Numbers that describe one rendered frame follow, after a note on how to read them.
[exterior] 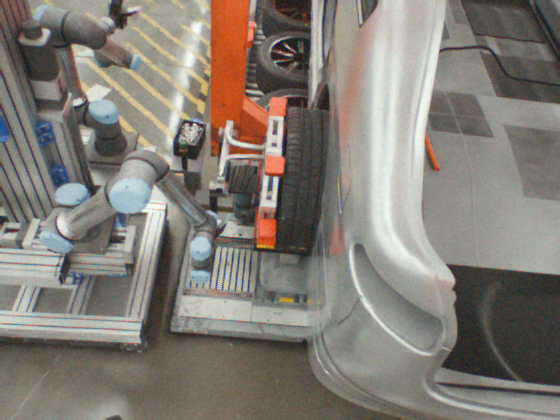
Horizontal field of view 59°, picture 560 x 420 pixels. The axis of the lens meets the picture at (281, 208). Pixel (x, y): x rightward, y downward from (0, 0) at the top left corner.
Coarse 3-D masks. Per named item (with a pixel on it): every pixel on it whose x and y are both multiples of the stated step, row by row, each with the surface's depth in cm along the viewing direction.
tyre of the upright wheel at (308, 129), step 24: (288, 120) 211; (312, 120) 206; (288, 144) 197; (312, 144) 198; (288, 168) 194; (312, 168) 195; (288, 192) 195; (312, 192) 195; (288, 216) 198; (312, 216) 198; (288, 240) 208; (312, 240) 207
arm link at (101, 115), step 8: (88, 104) 216; (96, 104) 215; (104, 104) 216; (112, 104) 217; (88, 112) 215; (96, 112) 212; (104, 112) 213; (112, 112) 215; (88, 120) 216; (96, 120) 213; (104, 120) 214; (112, 120) 216; (96, 128) 218; (104, 128) 217; (112, 128) 219; (104, 136) 220; (112, 136) 222
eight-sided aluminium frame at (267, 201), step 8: (272, 120) 211; (280, 120) 211; (272, 128) 232; (280, 128) 208; (280, 136) 205; (280, 144) 202; (272, 152) 198; (280, 152) 199; (264, 176) 199; (264, 184) 199; (264, 192) 200; (272, 192) 200; (264, 200) 200; (272, 200) 200; (264, 208) 201; (272, 208) 201; (272, 216) 205; (256, 232) 236
